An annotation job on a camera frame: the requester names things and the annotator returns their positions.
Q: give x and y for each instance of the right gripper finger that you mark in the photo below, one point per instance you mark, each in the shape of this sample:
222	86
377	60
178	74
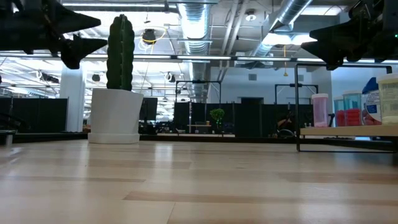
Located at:
342	32
332	51

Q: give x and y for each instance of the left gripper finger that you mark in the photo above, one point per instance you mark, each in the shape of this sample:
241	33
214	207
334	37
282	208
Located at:
74	20
77	49

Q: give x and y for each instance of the pink medicine bottle white cap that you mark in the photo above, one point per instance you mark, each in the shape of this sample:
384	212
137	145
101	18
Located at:
320	112

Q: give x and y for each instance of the white labelled pill bottle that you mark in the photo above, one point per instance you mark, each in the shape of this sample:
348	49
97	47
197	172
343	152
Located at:
388	99
371	105

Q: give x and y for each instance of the green cactus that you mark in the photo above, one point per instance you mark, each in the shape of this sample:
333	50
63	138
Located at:
120	62

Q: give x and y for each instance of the white building column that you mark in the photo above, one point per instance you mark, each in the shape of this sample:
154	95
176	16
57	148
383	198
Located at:
71	102

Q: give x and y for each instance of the black ceiling device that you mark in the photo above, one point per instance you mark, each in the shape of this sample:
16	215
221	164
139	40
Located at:
149	36

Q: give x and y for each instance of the person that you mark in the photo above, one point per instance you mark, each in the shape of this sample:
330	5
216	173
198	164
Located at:
284	123

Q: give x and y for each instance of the white pot saucer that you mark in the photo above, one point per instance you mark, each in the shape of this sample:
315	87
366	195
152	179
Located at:
113	138

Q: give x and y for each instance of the long ceiling light strip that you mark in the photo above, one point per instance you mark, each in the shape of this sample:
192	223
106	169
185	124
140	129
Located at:
202	57

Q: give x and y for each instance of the small green plant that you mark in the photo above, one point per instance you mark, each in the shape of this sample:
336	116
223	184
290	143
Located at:
217	113

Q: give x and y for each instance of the black metal stand frame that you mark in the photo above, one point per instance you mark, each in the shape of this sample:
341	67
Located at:
199	81
286	85

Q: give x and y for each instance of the silver ventilation duct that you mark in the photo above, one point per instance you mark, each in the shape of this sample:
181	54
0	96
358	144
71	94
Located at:
284	15
196	37

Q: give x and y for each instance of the black partition wall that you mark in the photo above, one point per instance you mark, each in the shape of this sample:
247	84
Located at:
242	118
40	113

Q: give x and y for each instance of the wooden shelf black frame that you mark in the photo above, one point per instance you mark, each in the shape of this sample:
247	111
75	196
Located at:
342	130

